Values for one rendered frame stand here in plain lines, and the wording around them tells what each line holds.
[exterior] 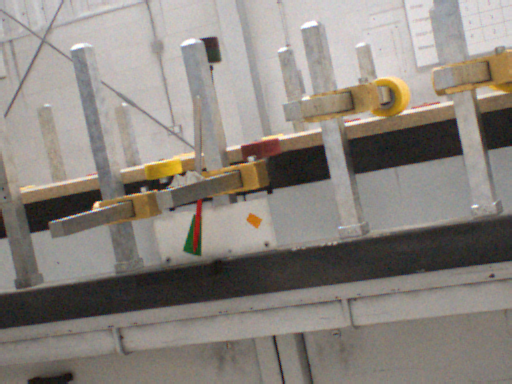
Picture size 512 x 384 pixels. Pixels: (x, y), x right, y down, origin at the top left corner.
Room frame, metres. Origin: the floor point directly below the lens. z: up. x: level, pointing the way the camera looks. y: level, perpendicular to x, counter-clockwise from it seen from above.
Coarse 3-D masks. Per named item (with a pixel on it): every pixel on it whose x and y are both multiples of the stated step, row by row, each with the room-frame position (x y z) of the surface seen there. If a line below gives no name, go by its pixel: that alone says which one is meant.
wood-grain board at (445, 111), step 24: (480, 96) 2.32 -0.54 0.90; (504, 96) 1.98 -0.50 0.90; (384, 120) 2.08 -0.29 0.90; (408, 120) 2.06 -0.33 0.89; (432, 120) 2.04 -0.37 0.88; (288, 144) 2.18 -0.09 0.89; (312, 144) 2.15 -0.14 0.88; (192, 168) 2.28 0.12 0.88; (24, 192) 2.48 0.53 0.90; (48, 192) 2.45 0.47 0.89; (72, 192) 2.42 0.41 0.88
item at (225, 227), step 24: (168, 216) 2.07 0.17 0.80; (192, 216) 2.05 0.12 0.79; (216, 216) 2.02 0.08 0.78; (240, 216) 2.00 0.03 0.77; (264, 216) 1.98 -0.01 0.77; (168, 240) 2.08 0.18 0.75; (216, 240) 2.03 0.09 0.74; (240, 240) 2.01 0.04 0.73; (264, 240) 1.98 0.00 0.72; (168, 264) 2.08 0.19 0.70
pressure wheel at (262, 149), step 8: (248, 144) 2.10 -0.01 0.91; (256, 144) 2.09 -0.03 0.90; (264, 144) 2.09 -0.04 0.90; (272, 144) 2.10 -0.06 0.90; (248, 152) 2.10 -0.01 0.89; (256, 152) 2.09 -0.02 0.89; (264, 152) 2.09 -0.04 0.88; (272, 152) 2.10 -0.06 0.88; (280, 152) 2.12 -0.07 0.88; (264, 160) 2.12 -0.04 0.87; (272, 192) 2.13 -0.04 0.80
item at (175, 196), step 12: (276, 168) 2.14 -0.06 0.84; (204, 180) 1.87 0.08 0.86; (216, 180) 1.91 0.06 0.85; (228, 180) 1.95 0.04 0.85; (240, 180) 1.99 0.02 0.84; (156, 192) 1.76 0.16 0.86; (168, 192) 1.75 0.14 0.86; (180, 192) 1.78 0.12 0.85; (192, 192) 1.82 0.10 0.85; (204, 192) 1.86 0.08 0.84; (216, 192) 1.90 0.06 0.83; (168, 204) 1.76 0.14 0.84; (180, 204) 1.77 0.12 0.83
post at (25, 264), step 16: (0, 112) 2.26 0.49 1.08; (0, 128) 2.25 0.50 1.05; (0, 144) 2.24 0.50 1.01; (0, 160) 2.24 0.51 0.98; (0, 176) 2.25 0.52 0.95; (16, 176) 2.27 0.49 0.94; (0, 192) 2.25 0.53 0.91; (16, 192) 2.26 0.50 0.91; (16, 208) 2.25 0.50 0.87; (16, 224) 2.24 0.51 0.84; (16, 240) 2.25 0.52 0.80; (16, 256) 2.25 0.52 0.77; (32, 256) 2.26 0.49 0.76; (16, 272) 2.25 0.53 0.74; (32, 272) 2.25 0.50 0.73; (16, 288) 2.25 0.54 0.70
